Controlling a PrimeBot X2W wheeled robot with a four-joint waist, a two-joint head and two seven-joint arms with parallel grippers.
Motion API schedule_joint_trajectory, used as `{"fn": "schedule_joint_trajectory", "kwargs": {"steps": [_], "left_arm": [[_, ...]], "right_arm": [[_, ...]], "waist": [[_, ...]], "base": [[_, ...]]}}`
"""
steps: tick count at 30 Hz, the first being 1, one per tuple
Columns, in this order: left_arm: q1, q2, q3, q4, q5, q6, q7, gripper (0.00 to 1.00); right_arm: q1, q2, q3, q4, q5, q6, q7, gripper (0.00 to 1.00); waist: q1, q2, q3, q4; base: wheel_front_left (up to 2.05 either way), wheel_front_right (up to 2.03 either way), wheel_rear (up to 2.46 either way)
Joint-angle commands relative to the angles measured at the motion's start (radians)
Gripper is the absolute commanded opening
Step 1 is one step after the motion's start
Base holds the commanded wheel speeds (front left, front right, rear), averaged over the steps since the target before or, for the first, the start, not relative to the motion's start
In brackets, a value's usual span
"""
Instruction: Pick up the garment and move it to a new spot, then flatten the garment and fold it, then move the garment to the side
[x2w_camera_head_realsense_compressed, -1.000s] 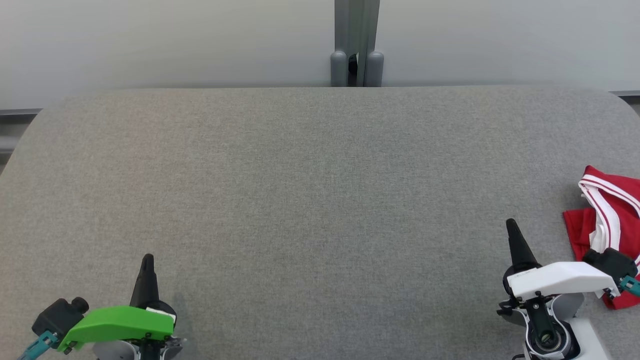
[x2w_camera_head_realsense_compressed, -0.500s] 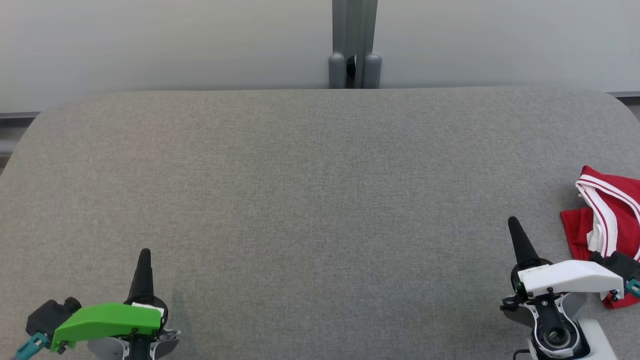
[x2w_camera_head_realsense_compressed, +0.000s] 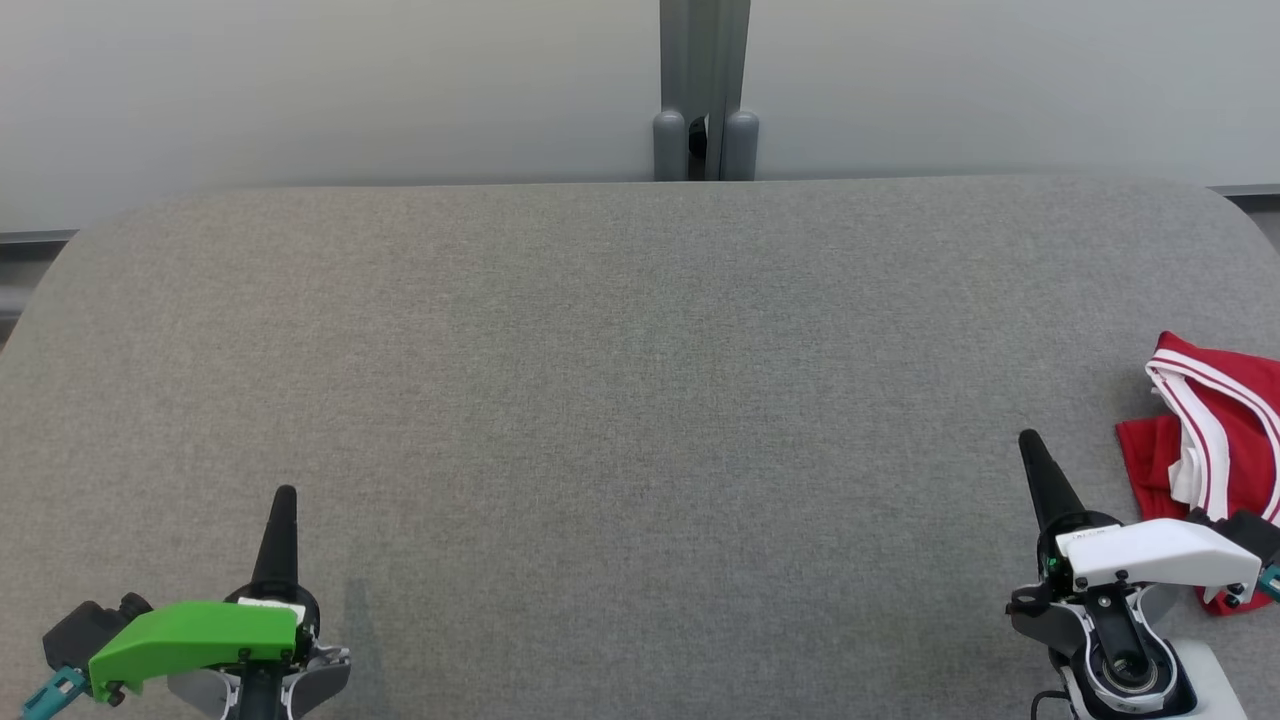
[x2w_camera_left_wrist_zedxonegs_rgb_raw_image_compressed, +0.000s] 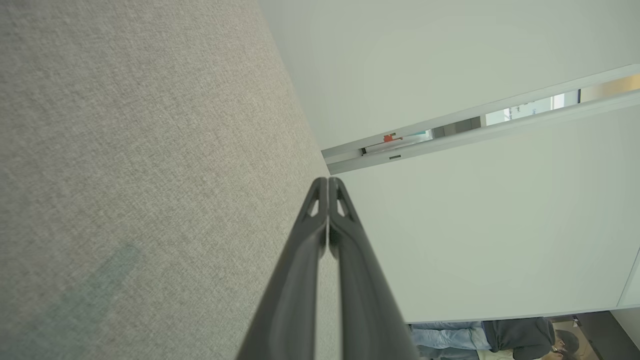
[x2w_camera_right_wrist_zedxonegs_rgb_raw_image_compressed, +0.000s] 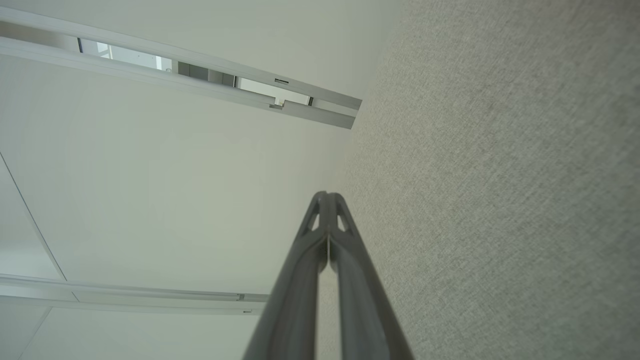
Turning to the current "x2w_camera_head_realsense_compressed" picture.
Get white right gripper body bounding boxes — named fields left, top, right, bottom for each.
left=1036, top=511, right=1264, bottom=604

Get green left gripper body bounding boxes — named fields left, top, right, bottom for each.
left=87, top=585, right=322, bottom=701

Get grey cylindrical post foot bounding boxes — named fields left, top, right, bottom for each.
left=652, top=110, right=689, bottom=183
left=721, top=110, right=760, bottom=182

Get red shorts white stripes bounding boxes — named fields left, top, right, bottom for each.
left=1116, top=414, right=1253, bottom=617

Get grey partition post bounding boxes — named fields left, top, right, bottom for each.
left=659, top=0, right=752, bottom=182

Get teal left camera connector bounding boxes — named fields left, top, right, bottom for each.
left=19, top=664, right=90, bottom=720

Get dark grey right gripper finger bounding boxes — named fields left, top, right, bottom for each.
left=1018, top=429, right=1091, bottom=537

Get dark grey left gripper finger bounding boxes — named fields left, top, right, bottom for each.
left=249, top=486, right=307, bottom=605

